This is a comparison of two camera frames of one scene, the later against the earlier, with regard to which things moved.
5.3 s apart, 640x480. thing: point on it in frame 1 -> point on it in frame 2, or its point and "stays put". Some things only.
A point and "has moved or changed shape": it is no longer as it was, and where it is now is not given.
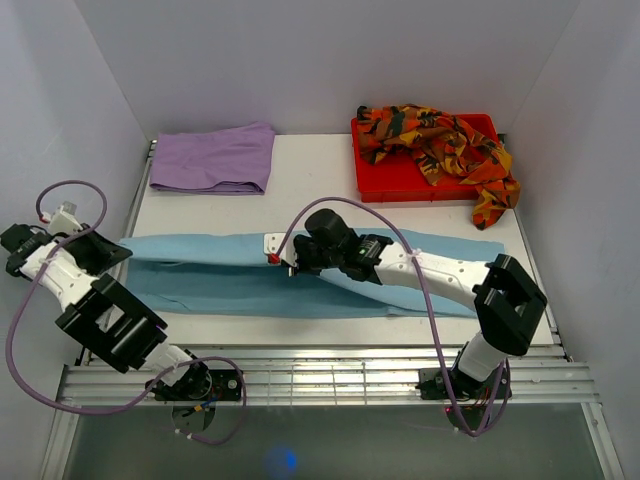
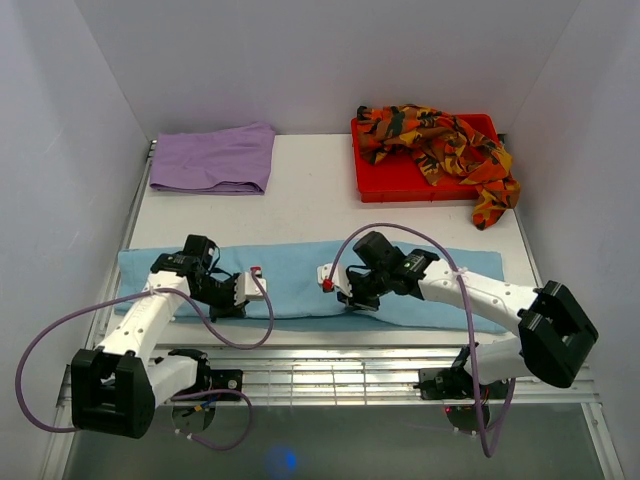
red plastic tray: [398, 177] stays put
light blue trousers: [232, 274] has moved or changed shape
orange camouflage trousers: [446, 150] stays put
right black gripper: [300, 242] -> [355, 300]
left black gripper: [107, 253] -> [229, 309]
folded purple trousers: [232, 158] stays put
